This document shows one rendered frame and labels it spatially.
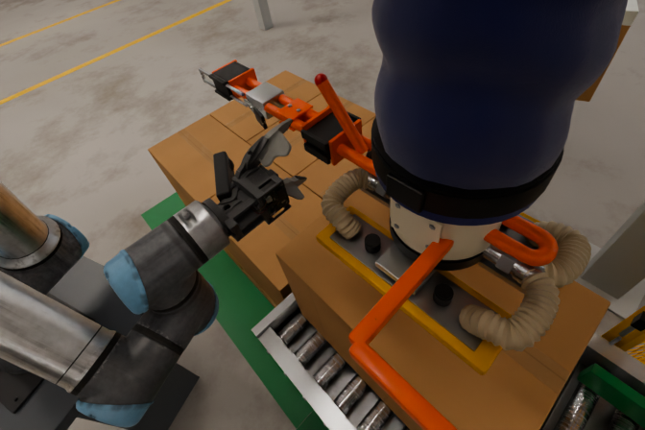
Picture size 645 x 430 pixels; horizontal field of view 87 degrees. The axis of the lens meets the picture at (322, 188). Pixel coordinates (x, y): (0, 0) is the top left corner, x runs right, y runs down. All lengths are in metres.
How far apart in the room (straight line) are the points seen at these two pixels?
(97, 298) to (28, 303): 0.69
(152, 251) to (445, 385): 0.55
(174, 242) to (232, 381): 1.34
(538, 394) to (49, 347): 0.77
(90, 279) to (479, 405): 1.15
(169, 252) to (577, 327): 0.75
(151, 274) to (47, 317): 0.15
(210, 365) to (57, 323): 1.32
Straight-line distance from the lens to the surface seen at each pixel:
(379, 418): 1.13
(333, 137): 0.62
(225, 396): 1.82
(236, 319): 1.91
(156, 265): 0.54
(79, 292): 1.37
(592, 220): 2.37
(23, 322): 0.62
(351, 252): 0.62
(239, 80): 0.88
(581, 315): 0.88
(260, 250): 1.39
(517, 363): 0.79
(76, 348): 0.62
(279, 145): 0.57
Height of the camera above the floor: 1.67
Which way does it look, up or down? 48 degrees down
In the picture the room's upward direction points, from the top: 11 degrees counter-clockwise
